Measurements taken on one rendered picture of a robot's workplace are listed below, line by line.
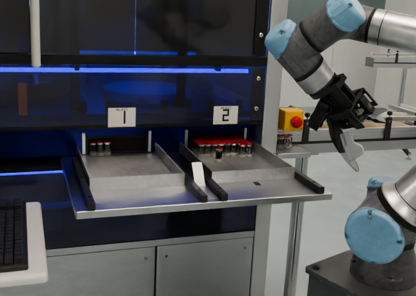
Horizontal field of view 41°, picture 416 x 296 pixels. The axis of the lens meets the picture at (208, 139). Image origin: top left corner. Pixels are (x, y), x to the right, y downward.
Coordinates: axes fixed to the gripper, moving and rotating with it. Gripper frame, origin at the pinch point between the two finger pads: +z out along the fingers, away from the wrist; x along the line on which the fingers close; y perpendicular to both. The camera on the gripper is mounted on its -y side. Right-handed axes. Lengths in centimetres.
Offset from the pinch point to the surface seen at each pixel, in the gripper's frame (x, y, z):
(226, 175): -8.1, -45.2, -5.3
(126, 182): -27, -52, -26
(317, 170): 166, -273, 163
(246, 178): -4.9, -44.3, -0.3
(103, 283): -45, -92, 0
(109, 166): -21, -71, -28
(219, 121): 13, -64, -10
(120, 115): -7, -70, -35
